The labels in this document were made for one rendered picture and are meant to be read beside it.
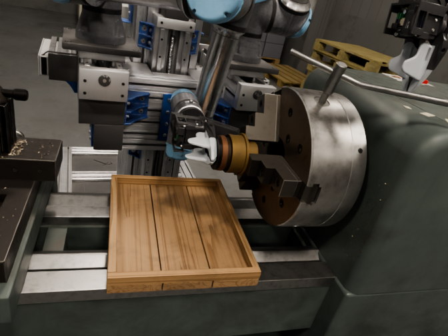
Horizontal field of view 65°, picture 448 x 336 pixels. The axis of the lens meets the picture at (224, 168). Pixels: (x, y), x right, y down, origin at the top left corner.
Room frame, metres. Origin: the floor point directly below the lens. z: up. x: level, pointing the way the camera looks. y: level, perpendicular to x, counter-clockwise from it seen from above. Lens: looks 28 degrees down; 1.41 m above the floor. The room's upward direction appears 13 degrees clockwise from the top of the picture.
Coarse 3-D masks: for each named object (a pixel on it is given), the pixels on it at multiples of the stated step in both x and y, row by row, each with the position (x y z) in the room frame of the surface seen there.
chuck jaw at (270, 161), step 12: (252, 156) 0.67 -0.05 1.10; (264, 156) 0.68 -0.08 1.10; (276, 156) 0.70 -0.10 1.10; (252, 168) 0.65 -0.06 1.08; (264, 168) 0.64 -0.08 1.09; (276, 168) 0.64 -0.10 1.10; (288, 168) 0.65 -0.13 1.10; (264, 180) 0.63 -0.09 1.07; (276, 180) 0.62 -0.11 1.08; (288, 180) 0.60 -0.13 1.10; (300, 180) 0.61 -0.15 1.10; (276, 192) 0.61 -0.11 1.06; (288, 192) 0.60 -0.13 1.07; (300, 192) 0.61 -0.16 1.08; (312, 192) 0.60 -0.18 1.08
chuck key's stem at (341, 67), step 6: (336, 66) 0.69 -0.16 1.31; (342, 66) 0.68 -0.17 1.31; (336, 72) 0.69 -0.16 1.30; (342, 72) 0.69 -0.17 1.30; (330, 78) 0.69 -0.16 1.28; (336, 78) 0.69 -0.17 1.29; (330, 84) 0.69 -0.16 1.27; (336, 84) 0.69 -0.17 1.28; (324, 90) 0.70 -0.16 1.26; (330, 90) 0.70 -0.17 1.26; (324, 96) 0.70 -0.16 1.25; (324, 102) 0.71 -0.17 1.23
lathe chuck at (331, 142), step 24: (288, 96) 0.75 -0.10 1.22; (312, 96) 0.72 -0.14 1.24; (288, 120) 0.73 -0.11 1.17; (312, 120) 0.65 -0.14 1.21; (336, 120) 0.68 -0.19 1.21; (264, 144) 0.81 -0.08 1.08; (288, 144) 0.70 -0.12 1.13; (312, 144) 0.62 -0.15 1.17; (336, 144) 0.64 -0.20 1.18; (312, 168) 0.60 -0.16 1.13; (336, 168) 0.62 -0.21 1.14; (264, 192) 0.73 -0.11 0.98; (336, 192) 0.61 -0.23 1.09; (264, 216) 0.70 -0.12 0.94; (288, 216) 0.62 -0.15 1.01; (312, 216) 0.62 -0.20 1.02
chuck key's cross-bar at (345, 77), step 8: (296, 56) 0.72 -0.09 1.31; (304, 56) 0.71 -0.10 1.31; (312, 64) 0.71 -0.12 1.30; (320, 64) 0.70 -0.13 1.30; (328, 72) 0.70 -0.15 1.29; (344, 80) 0.69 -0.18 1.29; (352, 80) 0.68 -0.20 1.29; (368, 88) 0.67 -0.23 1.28; (376, 88) 0.67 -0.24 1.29; (384, 88) 0.67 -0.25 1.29; (392, 88) 0.67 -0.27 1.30; (400, 96) 0.66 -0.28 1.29; (408, 96) 0.65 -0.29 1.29; (416, 96) 0.65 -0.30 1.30; (424, 96) 0.64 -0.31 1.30; (440, 104) 0.63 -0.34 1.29
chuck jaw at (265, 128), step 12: (264, 96) 0.77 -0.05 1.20; (276, 96) 0.78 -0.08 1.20; (264, 108) 0.76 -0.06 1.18; (276, 108) 0.77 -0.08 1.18; (252, 120) 0.76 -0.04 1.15; (264, 120) 0.74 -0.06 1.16; (276, 120) 0.76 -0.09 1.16; (240, 132) 0.75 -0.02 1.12; (252, 132) 0.72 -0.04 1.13; (264, 132) 0.73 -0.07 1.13; (276, 132) 0.74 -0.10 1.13
